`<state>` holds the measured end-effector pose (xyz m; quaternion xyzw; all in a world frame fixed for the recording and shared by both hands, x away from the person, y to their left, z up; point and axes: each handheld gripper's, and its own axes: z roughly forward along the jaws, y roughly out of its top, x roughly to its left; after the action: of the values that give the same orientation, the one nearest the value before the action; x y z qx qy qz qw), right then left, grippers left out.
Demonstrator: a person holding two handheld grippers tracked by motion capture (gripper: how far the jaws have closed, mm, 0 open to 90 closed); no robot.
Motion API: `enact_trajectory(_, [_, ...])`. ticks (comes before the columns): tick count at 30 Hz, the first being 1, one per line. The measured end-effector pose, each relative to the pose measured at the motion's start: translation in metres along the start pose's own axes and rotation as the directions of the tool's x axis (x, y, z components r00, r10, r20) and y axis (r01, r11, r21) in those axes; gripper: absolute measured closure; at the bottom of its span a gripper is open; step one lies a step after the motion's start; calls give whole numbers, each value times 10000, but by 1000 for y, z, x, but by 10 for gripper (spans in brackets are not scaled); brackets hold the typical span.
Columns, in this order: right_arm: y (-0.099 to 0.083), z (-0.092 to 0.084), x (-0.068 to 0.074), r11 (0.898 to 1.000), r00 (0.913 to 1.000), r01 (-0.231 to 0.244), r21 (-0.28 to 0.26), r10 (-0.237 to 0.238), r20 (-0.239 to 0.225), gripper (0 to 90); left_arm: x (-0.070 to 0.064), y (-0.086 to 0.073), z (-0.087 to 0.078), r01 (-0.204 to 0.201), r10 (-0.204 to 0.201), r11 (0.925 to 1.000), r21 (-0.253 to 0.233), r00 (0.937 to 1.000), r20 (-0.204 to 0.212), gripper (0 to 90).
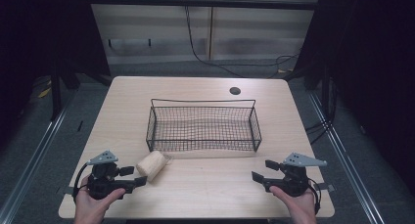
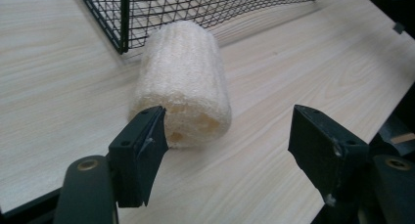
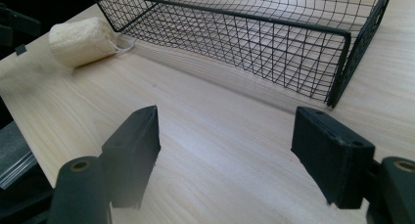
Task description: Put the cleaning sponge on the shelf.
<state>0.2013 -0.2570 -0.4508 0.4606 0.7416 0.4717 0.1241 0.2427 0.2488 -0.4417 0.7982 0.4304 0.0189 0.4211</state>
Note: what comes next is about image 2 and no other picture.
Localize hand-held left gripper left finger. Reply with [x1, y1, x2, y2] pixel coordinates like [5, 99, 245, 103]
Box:
[108, 105, 169, 208]

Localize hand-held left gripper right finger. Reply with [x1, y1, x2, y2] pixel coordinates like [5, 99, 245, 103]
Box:
[287, 104, 370, 207]

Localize cream loofah sponge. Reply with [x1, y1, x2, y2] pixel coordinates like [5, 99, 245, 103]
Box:
[128, 20, 233, 150]

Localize black wire mesh basket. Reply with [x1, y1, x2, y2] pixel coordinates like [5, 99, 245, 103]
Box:
[75, 0, 327, 55]

